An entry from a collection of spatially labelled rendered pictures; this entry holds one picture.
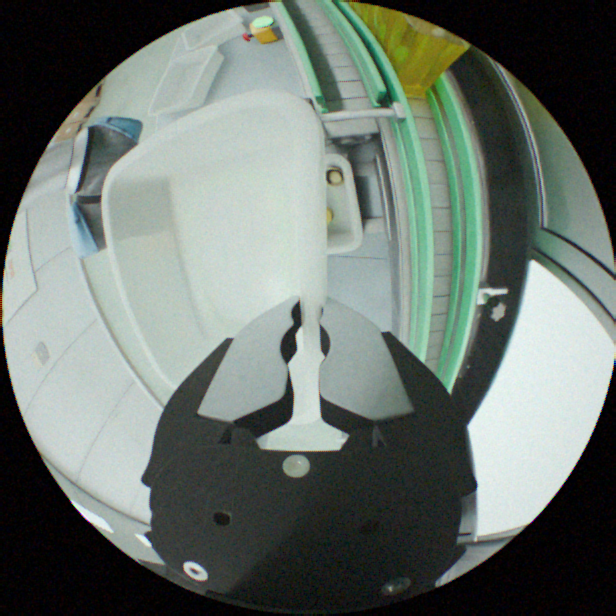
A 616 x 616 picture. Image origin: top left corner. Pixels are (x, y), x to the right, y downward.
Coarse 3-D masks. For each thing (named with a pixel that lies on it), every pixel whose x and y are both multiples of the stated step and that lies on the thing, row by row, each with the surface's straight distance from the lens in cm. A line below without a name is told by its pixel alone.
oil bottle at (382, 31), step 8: (376, 8) 33; (384, 8) 30; (376, 16) 34; (384, 16) 31; (392, 16) 29; (376, 24) 35; (384, 24) 32; (392, 24) 30; (376, 32) 36; (384, 32) 33; (384, 40) 34; (384, 48) 35
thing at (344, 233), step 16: (336, 160) 37; (352, 176) 37; (336, 192) 44; (352, 192) 37; (336, 208) 44; (352, 208) 37; (336, 224) 45; (352, 224) 42; (336, 240) 42; (352, 240) 39
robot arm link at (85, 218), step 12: (72, 204) 45; (84, 204) 42; (96, 204) 41; (72, 216) 44; (84, 216) 42; (96, 216) 42; (72, 228) 46; (84, 228) 41; (96, 228) 42; (72, 240) 49; (84, 240) 42; (96, 240) 43; (84, 252) 43; (96, 252) 45
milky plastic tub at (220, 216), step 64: (192, 128) 12; (256, 128) 13; (320, 128) 9; (128, 192) 21; (192, 192) 21; (256, 192) 17; (320, 192) 9; (128, 256) 20; (192, 256) 22; (256, 256) 18; (320, 256) 9; (192, 320) 26
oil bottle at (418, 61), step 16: (400, 16) 27; (400, 32) 28; (416, 32) 24; (432, 32) 24; (448, 32) 24; (400, 48) 29; (416, 48) 26; (432, 48) 26; (448, 48) 26; (464, 48) 26; (400, 64) 30; (416, 64) 29; (432, 64) 29; (448, 64) 29; (400, 80) 33; (416, 80) 34; (432, 80) 34
